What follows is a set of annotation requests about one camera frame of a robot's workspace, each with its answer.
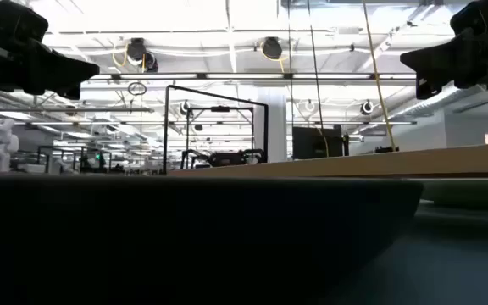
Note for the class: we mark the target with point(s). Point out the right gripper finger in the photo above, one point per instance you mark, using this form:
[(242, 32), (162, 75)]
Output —
[(427, 90), (434, 59)]

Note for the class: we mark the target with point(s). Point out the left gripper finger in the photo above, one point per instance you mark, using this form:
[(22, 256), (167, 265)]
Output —
[(70, 70), (71, 93)]

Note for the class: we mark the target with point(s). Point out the black round plate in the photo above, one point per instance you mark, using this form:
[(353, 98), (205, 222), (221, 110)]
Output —
[(163, 237)]

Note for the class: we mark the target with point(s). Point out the distant black rack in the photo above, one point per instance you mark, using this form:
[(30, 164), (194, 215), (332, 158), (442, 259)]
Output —
[(85, 163)]

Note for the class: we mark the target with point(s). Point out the white robot figure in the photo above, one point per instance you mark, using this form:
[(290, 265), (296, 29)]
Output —
[(0, 144)]

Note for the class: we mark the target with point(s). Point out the black computer case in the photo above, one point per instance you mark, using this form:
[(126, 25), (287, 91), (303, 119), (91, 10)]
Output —
[(312, 144)]

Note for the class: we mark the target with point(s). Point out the blue table mat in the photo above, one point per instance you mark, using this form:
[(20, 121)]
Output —
[(439, 254)]

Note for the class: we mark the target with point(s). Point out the long ceiling light bar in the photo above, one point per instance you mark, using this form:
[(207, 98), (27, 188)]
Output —
[(244, 76)]

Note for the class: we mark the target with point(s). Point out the wooden shelf with black frame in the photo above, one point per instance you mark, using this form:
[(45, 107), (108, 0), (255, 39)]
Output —
[(354, 165)]

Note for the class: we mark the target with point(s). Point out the black metal frame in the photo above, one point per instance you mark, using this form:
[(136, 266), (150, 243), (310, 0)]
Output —
[(227, 159)]

